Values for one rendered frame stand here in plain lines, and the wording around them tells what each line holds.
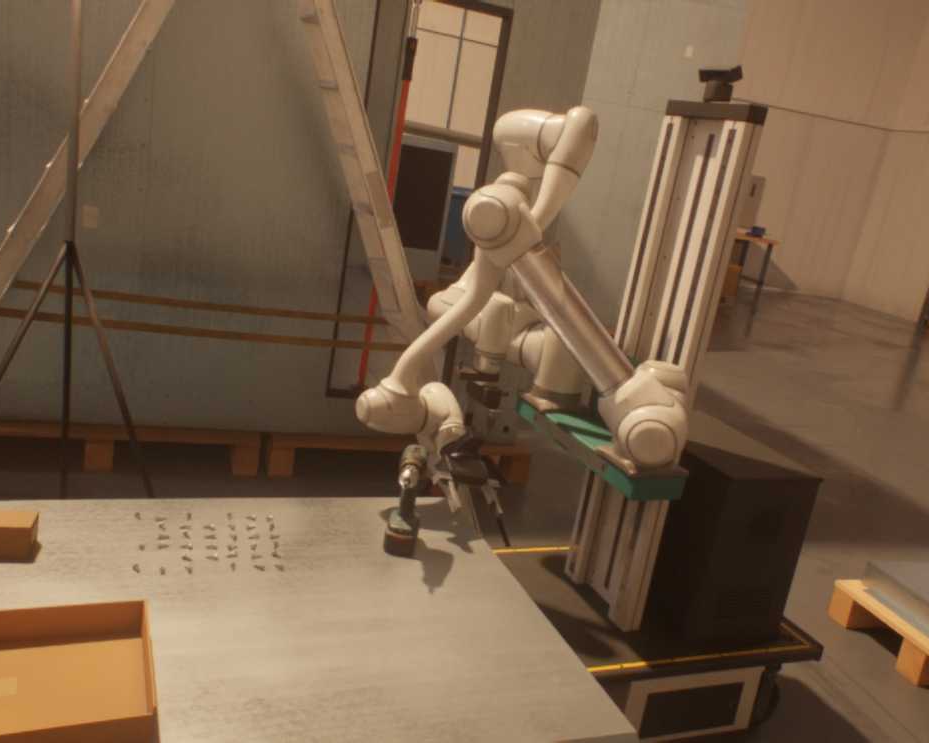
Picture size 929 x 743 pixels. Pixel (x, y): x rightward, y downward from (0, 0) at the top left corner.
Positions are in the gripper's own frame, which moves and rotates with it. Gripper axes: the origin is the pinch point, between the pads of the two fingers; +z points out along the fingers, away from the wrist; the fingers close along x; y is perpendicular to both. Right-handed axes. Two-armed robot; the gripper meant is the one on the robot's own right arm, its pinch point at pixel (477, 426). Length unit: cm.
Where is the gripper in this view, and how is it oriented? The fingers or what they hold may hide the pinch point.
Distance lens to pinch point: 252.1
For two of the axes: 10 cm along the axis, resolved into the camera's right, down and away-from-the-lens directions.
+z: -1.8, 9.5, 2.5
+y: 8.9, 0.5, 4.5
